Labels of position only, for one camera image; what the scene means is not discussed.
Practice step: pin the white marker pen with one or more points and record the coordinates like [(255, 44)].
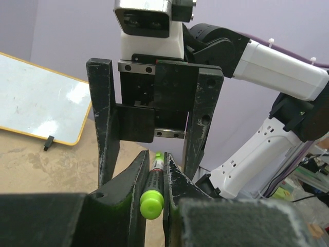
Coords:
[(152, 199)]

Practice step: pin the black whiteboard foot clip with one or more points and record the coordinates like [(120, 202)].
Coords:
[(48, 143)]

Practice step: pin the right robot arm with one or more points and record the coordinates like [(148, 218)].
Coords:
[(282, 97)]

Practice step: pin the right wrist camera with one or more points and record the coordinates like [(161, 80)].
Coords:
[(153, 28)]

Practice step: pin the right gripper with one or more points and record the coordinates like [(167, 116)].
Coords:
[(161, 97)]

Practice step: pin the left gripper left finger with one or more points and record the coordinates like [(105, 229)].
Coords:
[(109, 216)]

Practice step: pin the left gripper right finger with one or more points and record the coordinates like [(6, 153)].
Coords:
[(192, 218)]

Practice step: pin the orange framed whiteboard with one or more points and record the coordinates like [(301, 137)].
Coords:
[(42, 103)]

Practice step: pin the green marker cap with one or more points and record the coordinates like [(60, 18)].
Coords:
[(159, 155)]

